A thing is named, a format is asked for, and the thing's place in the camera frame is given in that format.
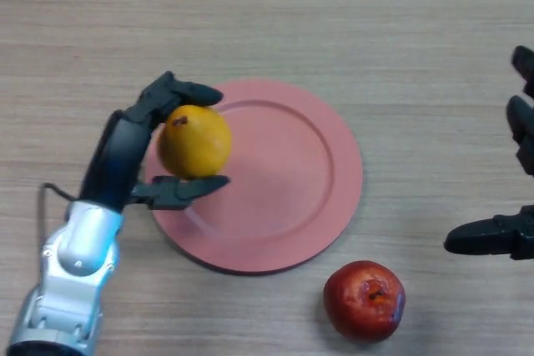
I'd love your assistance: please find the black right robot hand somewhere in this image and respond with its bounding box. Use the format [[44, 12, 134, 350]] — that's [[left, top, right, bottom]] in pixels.
[[442, 45, 534, 261]]

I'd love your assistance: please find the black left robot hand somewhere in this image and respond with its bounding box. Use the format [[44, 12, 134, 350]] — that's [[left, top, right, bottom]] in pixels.
[[78, 71, 231, 212]]

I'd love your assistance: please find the yellow pear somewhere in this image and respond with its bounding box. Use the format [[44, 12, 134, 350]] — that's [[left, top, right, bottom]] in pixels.
[[157, 104, 233, 179]]

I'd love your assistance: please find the pink round plate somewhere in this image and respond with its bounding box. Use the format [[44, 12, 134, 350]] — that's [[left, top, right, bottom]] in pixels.
[[141, 79, 364, 277]]

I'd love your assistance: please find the red apple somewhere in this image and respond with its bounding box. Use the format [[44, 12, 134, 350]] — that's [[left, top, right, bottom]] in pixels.
[[323, 259, 406, 342]]

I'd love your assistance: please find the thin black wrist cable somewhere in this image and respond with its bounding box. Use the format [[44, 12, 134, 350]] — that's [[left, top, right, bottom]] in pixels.
[[38, 183, 80, 248]]

